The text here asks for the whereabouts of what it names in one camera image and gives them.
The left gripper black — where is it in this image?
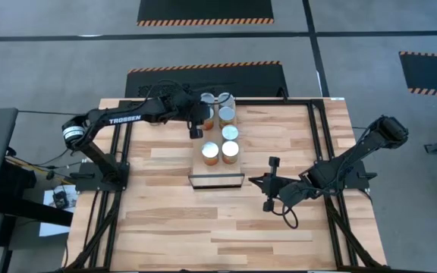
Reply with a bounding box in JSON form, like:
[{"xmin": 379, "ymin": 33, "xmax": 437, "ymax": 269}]
[{"xmin": 182, "ymin": 90, "xmax": 215, "ymax": 140}]

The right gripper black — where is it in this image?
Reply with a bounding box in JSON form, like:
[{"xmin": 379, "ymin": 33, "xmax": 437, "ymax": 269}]
[{"xmin": 248, "ymin": 155, "xmax": 299, "ymax": 213}]

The tin can pale label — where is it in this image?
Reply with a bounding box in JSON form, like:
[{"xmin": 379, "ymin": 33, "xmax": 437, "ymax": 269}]
[{"xmin": 200, "ymin": 92, "xmax": 216, "ymax": 111}]

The peaches can blue label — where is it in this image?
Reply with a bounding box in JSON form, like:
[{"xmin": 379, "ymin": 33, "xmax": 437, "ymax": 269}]
[{"xmin": 218, "ymin": 105, "xmax": 237, "ymax": 129}]

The tin can yellow red label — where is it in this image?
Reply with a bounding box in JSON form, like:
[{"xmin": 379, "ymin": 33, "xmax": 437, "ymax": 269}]
[{"xmin": 217, "ymin": 92, "xmax": 237, "ymax": 111}]

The tin can grey-green label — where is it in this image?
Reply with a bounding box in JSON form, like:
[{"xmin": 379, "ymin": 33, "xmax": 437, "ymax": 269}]
[{"xmin": 221, "ymin": 124, "xmax": 241, "ymax": 144}]

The orange green beans can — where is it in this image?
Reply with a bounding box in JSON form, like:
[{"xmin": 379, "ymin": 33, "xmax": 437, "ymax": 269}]
[
  {"xmin": 200, "ymin": 141, "xmax": 220, "ymax": 167},
  {"xmin": 221, "ymin": 140, "xmax": 241, "ymax": 166}
]

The black mat with hazard stripes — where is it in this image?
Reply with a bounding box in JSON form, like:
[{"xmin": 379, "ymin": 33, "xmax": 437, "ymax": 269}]
[
  {"xmin": 124, "ymin": 60, "xmax": 290, "ymax": 100},
  {"xmin": 398, "ymin": 51, "xmax": 437, "ymax": 98},
  {"xmin": 137, "ymin": 0, "xmax": 275, "ymax": 27}
]

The small black device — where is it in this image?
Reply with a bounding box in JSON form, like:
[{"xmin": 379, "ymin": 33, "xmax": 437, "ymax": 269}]
[{"xmin": 52, "ymin": 190, "xmax": 71, "ymax": 209}]

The white paper sheet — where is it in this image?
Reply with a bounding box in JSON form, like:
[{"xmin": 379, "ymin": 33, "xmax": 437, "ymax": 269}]
[{"xmin": 39, "ymin": 184, "xmax": 80, "ymax": 238}]

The black stand base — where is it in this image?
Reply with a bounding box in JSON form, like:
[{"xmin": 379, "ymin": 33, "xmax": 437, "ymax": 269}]
[{"xmin": 0, "ymin": 161, "xmax": 74, "ymax": 228}]

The wooden shelf with black frame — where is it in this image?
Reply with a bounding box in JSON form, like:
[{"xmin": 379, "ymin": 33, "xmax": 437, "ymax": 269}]
[{"xmin": 187, "ymin": 100, "xmax": 246, "ymax": 190}]

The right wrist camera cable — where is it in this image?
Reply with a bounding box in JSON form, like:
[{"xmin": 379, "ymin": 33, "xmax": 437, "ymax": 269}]
[{"xmin": 280, "ymin": 195, "xmax": 300, "ymax": 230}]

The black aluminium table frame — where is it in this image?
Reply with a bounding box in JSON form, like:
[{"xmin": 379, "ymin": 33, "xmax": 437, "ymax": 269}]
[{"xmin": 63, "ymin": 97, "xmax": 388, "ymax": 273}]

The black floor cable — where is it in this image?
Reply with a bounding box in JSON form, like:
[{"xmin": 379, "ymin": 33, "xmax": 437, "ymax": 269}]
[{"xmin": 17, "ymin": 108, "xmax": 99, "ymax": 160}]

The yellow cable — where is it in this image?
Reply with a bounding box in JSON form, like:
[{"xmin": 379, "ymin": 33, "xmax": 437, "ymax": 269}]
[{"xmin": 5, "ymin": 157, "xmax": 74, "ymax": 185}]

